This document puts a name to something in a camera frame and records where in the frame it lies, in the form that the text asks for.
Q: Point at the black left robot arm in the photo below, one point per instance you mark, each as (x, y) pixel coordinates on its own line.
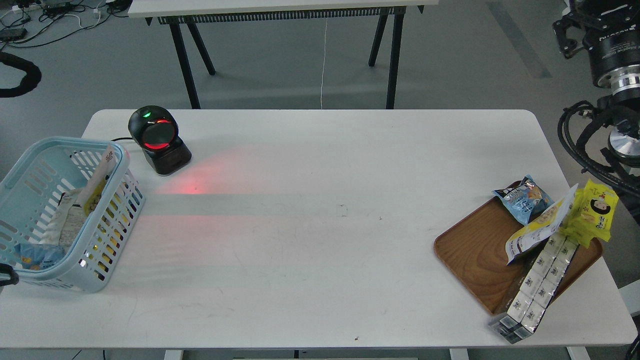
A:
(31, 77)

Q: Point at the white boxed snack multipack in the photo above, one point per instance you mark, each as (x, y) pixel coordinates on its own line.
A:
(530, 294)

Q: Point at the black barcode scanner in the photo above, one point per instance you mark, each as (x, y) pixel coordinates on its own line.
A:
(155, 130)

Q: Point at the light blue plastic basket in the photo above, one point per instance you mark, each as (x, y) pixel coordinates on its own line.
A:
(30, 194)

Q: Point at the white snack bag in basket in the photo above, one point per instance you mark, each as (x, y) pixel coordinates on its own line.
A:
(67, 221)

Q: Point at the yellow cartoon snack bag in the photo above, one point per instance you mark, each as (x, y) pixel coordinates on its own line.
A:
(592, 214)

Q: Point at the blue snack bag in basket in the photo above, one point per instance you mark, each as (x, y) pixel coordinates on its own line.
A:
(39, 257)

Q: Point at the yellow white snack pouch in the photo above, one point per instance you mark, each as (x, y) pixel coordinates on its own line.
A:
(541, 228)
(92, 193)

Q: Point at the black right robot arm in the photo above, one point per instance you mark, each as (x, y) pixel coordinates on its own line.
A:
(604, 137)

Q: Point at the brown wooden tray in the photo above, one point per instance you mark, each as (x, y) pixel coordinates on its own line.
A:
(474, 251)

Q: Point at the background table black legs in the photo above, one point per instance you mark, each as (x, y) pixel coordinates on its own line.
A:
(297, 28)

